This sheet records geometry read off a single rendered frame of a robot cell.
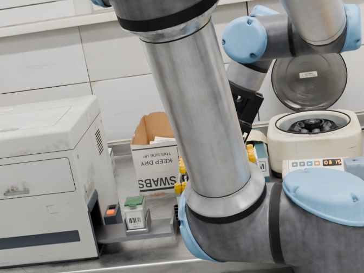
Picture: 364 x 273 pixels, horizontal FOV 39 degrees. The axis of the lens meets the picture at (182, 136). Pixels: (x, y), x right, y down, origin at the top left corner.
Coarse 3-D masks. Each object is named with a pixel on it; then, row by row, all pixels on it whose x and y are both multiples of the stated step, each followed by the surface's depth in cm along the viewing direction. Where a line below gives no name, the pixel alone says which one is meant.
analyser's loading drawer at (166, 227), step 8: (112, 224) 115; (120, 224) 115; (152, 224) 113; (160, 224) 112; (168, 224) 112; (176, 224) 113; (96, 232) 113; (104, 232) 112; (112, 232) 112; (120, 232) 111; (128, 232) 109; (136, 232) 109; (144, 232) 109; (152, 232) 109; (160, 232) 109; (168, 232) 108; (176, 232) 112; (96, 240) 110; (104, 240) 110; (112, 240) 109; (120, 240) 110; (128, 240) 110
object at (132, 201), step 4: (136, 196) 112; (140, 196) 111; (128, 200) 110; (132, 200) 110; (136, 200) 110; (140, 200) 109; (124, 204) 109; (128, 204) 109; (132, 204) 108; (136, 204) 108; (140, 204) 108
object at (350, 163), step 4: (344, 160) 115; (348, 160) 115; (352, 160) 115; (356, 160) 114; (360, 160) 114; (344, 164) 116; (348, 164) 113; (352, 164) 113; (356, 164) 113; (360, 164) 113; (344, 168) 116; (348, 168) 113; (352, 168) 113; (356, 168) 113; (360, 168) 113; (348, 172) 114; (352, 172) 113; (356, 172) 113; (360, 172) 113; (360, 176) 113
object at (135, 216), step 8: (144, 200) 111; (128, 208) 109; (136, 208) 109; (144, 208) 110; (128, 216) 108; (136, 216) 108; (144, 216) 109; (128, 224) 109; (136, 224) 109; (144, 224) 109
